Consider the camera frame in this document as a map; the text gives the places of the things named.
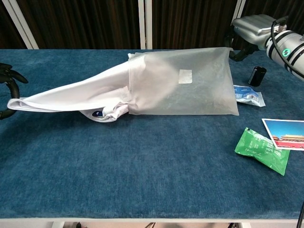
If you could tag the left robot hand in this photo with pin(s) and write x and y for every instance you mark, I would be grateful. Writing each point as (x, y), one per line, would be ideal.
(15, 90)

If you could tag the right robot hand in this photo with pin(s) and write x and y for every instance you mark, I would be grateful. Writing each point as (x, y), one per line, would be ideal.
(254, 26)

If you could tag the white garment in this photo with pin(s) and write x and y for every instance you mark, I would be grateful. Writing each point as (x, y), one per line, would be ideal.
(83, 95)

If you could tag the frosted white plastic bag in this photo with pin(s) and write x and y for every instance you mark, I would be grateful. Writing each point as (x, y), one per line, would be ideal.
(202, 95)

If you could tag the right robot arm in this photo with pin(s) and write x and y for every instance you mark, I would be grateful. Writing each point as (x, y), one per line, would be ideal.
(293, 44)

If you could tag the dark brown curtain panel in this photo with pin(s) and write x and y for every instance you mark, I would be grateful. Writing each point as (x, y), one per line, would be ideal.
(9, 31)
(190, 23)
(285, 9)
(95, 23)

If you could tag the black cylinder canister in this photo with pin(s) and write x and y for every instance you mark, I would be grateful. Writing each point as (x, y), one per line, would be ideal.
(256, 76)

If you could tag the blue white wipes packet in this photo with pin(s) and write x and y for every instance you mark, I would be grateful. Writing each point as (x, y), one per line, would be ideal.
(251, 96)

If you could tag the palace photo postcard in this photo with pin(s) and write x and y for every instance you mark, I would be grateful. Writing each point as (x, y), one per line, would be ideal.
(287, 135)

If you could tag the green snack packet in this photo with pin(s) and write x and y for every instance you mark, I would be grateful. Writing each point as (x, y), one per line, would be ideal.
(261, 152)

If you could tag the blue carpet table cover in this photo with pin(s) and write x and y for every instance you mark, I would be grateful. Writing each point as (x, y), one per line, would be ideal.
(118, 171)

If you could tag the white frame post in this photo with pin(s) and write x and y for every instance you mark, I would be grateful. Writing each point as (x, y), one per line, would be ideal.
(240, 9)
(145, 23)
(23, 26)

